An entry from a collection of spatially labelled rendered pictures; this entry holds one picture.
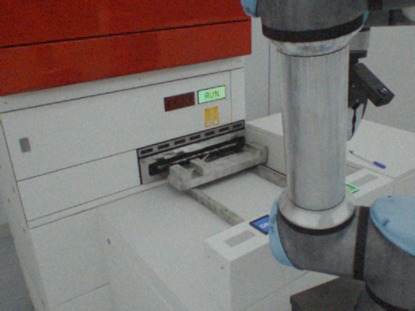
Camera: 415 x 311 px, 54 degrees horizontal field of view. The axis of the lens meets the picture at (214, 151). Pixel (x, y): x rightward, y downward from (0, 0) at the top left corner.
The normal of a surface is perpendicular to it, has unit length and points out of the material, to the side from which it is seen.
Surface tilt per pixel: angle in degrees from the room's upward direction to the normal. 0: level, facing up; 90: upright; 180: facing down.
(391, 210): 6
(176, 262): 0
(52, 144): 90
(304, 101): 103
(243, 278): 90
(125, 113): 90
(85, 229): 90
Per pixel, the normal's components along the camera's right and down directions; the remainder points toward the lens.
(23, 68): 0.58, 0.29
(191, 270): -0.04, -0.92
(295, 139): -0.69, 0.49
